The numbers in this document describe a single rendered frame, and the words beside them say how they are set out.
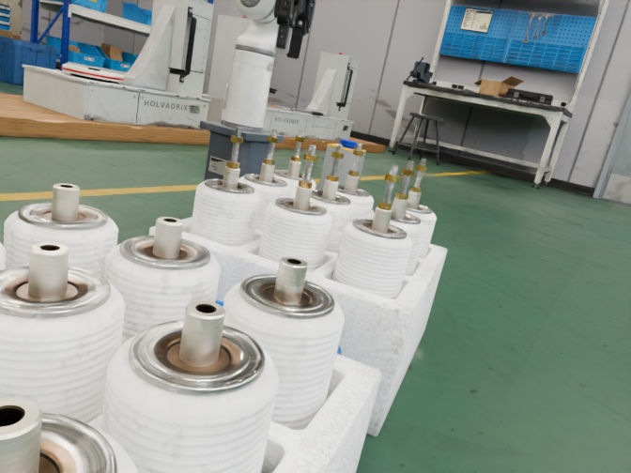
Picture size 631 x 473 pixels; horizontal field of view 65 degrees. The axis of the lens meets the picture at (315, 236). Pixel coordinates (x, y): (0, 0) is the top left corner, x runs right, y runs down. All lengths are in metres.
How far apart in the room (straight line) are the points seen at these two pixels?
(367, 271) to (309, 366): 0.29
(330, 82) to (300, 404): 4.24
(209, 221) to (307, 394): 0.40
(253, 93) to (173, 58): 2.01
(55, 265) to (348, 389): 0.24
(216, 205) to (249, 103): 0.49
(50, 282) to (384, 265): 0.41
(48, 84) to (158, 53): 0.61
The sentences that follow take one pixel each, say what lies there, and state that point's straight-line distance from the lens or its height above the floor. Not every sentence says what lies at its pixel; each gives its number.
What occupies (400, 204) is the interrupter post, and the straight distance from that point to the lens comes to 0.78.
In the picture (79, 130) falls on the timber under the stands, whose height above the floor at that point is 0.04.
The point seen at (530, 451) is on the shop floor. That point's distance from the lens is 0.80.
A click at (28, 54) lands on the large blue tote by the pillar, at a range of 5.15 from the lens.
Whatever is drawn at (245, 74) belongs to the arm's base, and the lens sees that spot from 1.17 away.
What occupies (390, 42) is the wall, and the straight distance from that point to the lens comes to 6.59.
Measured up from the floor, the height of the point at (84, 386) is 0.20.
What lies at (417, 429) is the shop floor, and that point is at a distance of 0.75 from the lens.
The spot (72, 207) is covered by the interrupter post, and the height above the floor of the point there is 0.26.
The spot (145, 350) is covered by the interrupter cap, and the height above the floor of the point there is 0.25.
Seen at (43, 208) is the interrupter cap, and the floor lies 0.25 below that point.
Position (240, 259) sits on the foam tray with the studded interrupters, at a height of 0.18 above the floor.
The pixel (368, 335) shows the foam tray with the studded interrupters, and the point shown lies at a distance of 0.64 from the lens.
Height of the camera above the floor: 0.40
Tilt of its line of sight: 15 degrees down
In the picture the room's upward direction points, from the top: 12 degrees clockwise
